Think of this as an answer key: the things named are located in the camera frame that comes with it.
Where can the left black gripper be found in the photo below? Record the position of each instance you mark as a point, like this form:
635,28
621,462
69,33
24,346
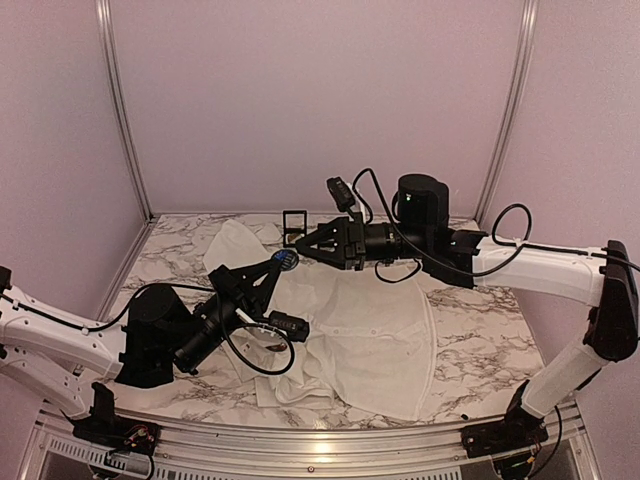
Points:
228,288

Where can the aluminium front rail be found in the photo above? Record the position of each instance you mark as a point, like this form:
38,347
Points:
193,450

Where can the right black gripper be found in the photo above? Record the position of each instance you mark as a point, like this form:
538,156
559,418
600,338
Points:
350,242

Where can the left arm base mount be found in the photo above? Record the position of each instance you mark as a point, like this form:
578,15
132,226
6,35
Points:
104,427

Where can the white button shirt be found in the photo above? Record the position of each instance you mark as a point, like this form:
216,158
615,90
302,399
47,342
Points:
371,343

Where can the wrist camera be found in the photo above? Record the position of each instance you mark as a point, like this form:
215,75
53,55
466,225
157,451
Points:
293,328
345,197

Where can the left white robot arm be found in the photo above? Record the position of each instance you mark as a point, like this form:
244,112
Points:
36,338

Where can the red round brooch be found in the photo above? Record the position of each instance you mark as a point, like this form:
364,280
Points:
277,347

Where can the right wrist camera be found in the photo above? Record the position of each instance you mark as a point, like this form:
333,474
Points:
345,197

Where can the left aluminium corner post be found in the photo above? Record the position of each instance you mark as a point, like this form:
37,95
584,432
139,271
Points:
109,48

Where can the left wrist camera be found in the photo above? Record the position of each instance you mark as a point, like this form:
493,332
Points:
293,328

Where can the right aluminium corner post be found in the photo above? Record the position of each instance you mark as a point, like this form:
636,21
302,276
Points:
515,92

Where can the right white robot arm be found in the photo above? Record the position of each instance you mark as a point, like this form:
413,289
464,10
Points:
600,279

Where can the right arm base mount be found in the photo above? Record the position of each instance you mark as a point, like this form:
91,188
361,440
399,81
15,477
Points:
517,429

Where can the aluminium corner post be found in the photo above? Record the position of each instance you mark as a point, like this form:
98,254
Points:
109,48
515,92

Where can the black display frame left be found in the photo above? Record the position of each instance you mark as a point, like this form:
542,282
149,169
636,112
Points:
293,219

